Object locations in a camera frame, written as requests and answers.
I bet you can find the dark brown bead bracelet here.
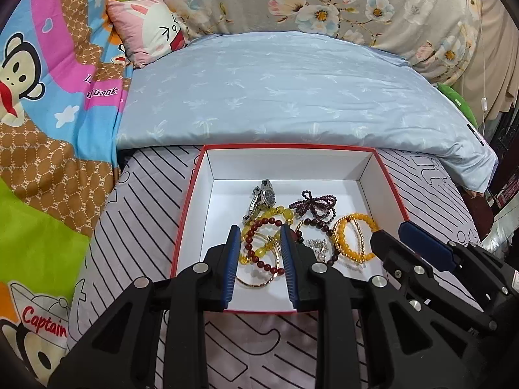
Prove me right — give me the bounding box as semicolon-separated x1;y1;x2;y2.
294;217;345;264

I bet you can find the beige hanging garment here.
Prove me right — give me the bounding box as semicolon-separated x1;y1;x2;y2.
452;0;519;130

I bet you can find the grey striped bed sheet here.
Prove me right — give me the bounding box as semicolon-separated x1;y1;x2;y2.
67;146;485;389

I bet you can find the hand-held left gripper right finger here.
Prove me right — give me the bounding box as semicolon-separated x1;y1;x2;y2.
280;223;483;389

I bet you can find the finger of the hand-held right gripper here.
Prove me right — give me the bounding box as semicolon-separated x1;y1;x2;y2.
398;221;519;305
370;229;498;333

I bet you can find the light blue quilt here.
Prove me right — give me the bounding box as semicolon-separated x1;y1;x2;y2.
115;30;499;191

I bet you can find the white cable with switch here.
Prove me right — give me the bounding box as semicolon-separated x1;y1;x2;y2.
476;8;489;134

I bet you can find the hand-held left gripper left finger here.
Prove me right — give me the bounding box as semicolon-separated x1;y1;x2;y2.
49;224;240;389

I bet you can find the silver wristwatch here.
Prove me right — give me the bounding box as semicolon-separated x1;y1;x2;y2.
242;179;277;224

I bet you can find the small gold bead bracelet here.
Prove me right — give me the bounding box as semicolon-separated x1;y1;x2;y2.
330;217;366;268

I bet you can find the pink cartoon pillow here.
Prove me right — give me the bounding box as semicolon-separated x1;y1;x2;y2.
106;0;191;69

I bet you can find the red and white box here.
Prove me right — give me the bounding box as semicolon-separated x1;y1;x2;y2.
169;144;407;314

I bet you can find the red bead bracelet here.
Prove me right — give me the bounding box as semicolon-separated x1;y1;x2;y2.
245;219;284;278

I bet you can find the colourful cartoon monkey blanket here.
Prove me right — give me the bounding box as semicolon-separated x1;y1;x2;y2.
0;0;136;373

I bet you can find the orange bead bracelet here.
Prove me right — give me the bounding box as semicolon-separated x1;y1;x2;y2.
332;213;380;262

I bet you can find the yellow amber bead bracelet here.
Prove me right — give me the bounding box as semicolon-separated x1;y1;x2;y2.
239;206;295;266

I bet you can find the purple bead bracelet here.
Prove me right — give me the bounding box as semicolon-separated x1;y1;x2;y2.
289;190;338;219

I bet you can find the green cushion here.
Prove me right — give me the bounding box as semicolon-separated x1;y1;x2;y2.
436;82;479;130

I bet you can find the thin gold bangle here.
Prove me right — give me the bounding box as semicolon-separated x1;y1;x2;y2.
235;233;284;289

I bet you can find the silver chain bracelet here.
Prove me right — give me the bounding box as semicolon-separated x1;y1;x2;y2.
305;238;330;261

